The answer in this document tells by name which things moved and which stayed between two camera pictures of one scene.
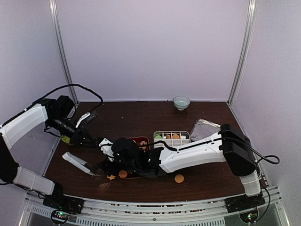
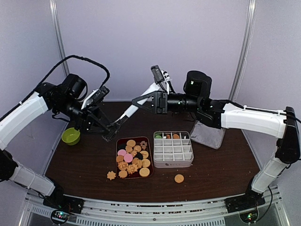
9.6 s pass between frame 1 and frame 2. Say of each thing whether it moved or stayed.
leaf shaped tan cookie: stayed
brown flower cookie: stayed
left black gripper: moved
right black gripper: moved
